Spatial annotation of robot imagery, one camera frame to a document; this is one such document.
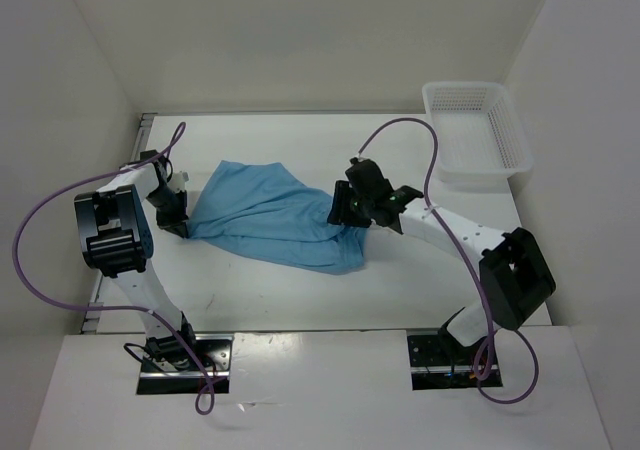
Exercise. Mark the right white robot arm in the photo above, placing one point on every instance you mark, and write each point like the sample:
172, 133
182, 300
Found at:
513, 274

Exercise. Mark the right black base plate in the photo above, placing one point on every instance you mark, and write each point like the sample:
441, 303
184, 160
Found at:
438, 362

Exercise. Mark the white plastic basket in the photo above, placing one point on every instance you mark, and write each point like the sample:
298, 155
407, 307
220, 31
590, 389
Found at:
481, 138

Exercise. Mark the light blue shorts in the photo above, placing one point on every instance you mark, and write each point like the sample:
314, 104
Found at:
263, 212

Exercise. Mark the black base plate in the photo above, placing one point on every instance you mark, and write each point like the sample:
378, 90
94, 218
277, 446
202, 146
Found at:
161, 378
438, 362

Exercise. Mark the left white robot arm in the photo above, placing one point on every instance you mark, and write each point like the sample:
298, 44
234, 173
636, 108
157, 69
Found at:
117, 240

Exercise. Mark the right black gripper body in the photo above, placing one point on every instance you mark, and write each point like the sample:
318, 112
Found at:
350, 207

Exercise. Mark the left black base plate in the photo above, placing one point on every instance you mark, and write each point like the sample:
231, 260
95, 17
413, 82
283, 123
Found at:
161, 378

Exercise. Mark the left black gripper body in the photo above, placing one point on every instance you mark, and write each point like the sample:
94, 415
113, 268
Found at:
170, 207

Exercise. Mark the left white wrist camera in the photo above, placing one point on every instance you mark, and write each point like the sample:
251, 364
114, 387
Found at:
177, 182

